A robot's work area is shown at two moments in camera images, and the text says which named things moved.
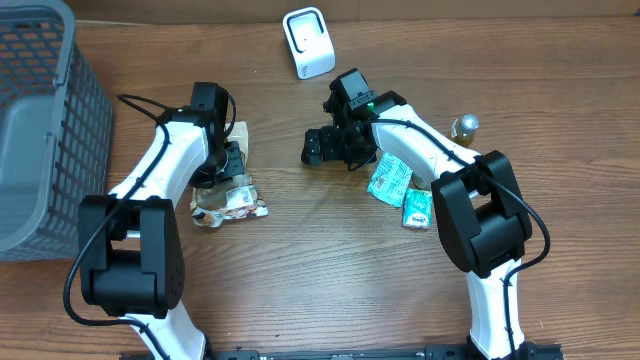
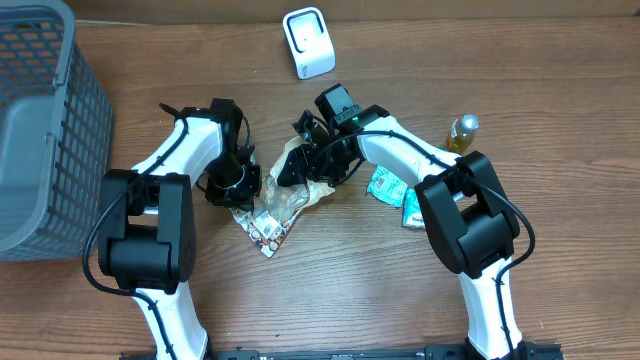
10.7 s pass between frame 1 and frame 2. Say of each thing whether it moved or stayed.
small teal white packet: stayed
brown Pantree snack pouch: moved
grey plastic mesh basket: stayed
